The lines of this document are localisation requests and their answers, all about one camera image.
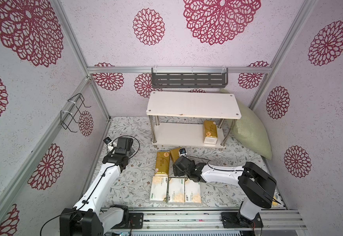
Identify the light green pillow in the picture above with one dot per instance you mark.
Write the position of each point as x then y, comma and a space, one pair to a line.
251, 132

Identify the white two-tier shelf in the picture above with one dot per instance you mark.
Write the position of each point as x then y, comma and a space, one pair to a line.
177, 118

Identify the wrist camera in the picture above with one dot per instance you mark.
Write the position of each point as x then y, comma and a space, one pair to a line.
108, 141
182, 152

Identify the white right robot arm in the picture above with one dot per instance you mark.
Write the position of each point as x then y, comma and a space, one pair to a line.
258, 186

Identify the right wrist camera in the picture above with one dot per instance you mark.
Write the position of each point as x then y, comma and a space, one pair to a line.
182, 152

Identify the gold tissue pack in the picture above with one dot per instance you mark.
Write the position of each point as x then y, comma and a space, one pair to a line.
162, 164
174, 154
210, 135

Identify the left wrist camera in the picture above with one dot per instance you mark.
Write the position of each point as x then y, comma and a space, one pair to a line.
108, 141

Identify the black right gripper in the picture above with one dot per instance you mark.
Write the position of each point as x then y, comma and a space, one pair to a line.
179, 166

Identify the white tissue pack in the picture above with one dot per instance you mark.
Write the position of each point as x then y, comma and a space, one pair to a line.
192, 192
176, 191
159, 188

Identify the black wire wall rack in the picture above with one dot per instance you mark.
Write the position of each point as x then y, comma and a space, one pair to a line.
68, 116

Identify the grey wall-mounted metal rack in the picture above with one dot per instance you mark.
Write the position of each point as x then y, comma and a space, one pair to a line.
191, 80

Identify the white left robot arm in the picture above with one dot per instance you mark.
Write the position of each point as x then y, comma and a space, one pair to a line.
100, 188

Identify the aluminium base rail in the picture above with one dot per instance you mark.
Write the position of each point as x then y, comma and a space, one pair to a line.
206, 220

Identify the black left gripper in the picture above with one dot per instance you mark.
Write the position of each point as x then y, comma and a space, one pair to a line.
131, 151

